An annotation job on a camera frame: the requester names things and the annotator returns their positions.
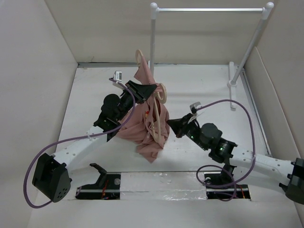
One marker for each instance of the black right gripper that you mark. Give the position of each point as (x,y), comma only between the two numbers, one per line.
(179,125)

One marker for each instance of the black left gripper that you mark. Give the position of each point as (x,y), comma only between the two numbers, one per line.
(141,92)

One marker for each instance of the wooden clothes hanger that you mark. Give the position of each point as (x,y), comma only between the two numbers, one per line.
(157,114)

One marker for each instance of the pink t-shirt with pixel print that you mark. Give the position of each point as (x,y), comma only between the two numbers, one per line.
(136,130)

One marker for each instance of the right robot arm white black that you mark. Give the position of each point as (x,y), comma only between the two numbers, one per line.
(242,166)

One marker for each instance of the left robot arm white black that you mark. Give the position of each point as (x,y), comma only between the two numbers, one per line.
(51,175)

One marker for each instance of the white clothes rack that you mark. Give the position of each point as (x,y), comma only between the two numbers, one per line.
(212,35)

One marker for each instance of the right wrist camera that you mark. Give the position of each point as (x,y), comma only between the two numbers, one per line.
(196,110)

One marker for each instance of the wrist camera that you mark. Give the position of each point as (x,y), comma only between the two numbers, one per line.
(196,110)
(116,79)

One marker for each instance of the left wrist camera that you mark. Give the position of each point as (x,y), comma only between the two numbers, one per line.
(116,79)

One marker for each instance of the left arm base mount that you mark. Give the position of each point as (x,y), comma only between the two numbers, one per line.
(107,186)

